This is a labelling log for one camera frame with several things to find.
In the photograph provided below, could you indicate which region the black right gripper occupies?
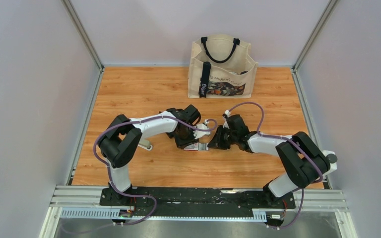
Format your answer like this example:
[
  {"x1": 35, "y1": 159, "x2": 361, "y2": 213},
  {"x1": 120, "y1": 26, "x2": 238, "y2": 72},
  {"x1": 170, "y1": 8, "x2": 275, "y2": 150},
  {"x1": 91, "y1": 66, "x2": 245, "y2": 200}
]
[{"x1": 207, "y1": 125, "x2": 238, "y2": 150}]

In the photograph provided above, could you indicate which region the red staples box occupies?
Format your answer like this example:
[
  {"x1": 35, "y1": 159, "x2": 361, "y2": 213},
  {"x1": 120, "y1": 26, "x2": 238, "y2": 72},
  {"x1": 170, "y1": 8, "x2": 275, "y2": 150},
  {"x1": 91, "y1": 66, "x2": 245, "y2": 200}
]
[{"x1": 184, "y1": 142, "x2": 209, "y2": 151}]

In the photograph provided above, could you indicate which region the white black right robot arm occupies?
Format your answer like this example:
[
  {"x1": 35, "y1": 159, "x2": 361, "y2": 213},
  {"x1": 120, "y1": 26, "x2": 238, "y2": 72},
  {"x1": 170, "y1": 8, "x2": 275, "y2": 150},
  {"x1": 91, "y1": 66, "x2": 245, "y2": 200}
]
[{"x1": 208, "y1": 115, "x2": 337, "y2": 208}]

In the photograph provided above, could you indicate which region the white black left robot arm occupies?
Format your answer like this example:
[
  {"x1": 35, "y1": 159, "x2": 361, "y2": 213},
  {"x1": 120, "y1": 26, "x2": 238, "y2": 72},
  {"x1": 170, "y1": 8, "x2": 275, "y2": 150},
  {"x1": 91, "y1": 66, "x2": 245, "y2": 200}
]
[{"x1": 93, "y1": 105, "x2": 201, "y2": 206}]

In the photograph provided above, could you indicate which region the beige canvas tote bag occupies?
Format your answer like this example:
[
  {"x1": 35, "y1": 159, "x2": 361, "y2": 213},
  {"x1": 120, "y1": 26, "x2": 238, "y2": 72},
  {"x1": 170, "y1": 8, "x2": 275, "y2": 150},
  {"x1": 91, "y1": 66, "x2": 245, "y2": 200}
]
[{"x1": 188, "y1": 34, "x2": 258, "y2": 98}]

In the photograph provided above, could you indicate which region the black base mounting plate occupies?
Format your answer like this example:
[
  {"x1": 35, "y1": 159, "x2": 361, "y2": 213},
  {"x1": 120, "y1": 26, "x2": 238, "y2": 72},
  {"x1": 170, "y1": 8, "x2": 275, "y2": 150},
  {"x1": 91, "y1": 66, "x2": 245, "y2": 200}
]
[{"x1": 99, "y1": 187, "x2": 296, "y2": 218}]

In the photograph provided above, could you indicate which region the white plastic bottle black cap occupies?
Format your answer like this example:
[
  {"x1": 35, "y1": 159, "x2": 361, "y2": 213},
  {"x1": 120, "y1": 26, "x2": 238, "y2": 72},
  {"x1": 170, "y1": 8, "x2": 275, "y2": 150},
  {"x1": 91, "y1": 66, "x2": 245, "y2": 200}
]
[{"x1": 322, "y1": 150, "x2": 338, "y2": 176}]

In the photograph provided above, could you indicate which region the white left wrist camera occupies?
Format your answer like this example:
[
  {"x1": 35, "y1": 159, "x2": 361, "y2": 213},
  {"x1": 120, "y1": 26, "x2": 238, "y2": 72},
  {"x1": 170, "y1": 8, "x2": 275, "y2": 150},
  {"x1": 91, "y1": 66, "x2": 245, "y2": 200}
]
[{"x1": 193, "y1": 119, "x2": 214, "y2": 139}]

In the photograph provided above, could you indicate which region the aluminium frame rail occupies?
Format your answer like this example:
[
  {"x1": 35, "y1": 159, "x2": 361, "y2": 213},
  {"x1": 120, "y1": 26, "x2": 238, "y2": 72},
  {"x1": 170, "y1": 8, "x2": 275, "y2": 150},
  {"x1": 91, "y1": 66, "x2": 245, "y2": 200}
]
[{"x1": 40, "y1": 185, "x2": 357, "y2": 238}]

